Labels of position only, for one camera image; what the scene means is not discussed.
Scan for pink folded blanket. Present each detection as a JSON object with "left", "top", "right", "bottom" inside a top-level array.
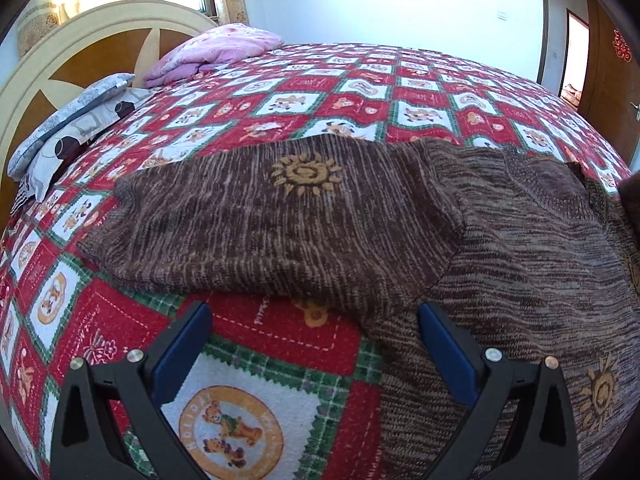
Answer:
[{"left": 142, "top": 23, "right": 283, "bottom": 88}]

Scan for brown wooden door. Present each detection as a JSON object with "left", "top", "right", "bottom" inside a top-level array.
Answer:
[{"left": 578, "top": 0, "right": 639, "bottom": 164}]

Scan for white black-dotted pillow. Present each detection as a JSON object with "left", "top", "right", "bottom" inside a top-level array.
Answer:
[{"left": 10, "top": 88, "right": 154, "bottom": 214}]

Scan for red paper door decoration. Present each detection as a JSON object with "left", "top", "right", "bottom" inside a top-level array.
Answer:
[{"left": 612, "top": 28, "right": 632, "bottom": 63}]

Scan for brown striped knit sweater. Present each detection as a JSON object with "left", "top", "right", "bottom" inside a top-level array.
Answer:
[{"left": 78, "top": 134, "right": 639, "bottom": 479}]

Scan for silver door handle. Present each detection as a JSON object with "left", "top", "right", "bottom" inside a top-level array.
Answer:
[{"left": 629, "top": 102, "right": 640, "bottom": 122}]

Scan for cream and brown headboard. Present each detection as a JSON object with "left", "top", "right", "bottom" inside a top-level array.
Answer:
[{"left": 1, "top": 0, "right": 217, "bottom": 226}]

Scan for red patchwork bear quilt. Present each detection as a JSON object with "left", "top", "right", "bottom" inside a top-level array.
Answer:
[{"left": 1, "top": 44, "right": 630, "bottom": 479}]

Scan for grey patterned pillow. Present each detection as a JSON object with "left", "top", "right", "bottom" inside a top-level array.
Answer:
[{"left": 6, "top": 73, "right": 134, "bottom": 182}]

